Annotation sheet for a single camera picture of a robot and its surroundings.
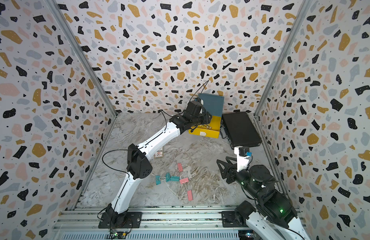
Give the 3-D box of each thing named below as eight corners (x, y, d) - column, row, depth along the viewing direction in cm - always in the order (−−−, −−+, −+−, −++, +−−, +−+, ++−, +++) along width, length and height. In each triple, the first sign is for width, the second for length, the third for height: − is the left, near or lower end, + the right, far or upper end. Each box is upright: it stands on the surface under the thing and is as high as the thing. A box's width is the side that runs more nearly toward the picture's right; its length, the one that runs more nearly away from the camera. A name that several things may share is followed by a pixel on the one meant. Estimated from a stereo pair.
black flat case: (232, 150, 102) (234, 145, 97) (219, 119, 121) (221, 113, 116) (259, 146, 105) (263, 140, 100) (243, 116, 123) (245, 110, 118)
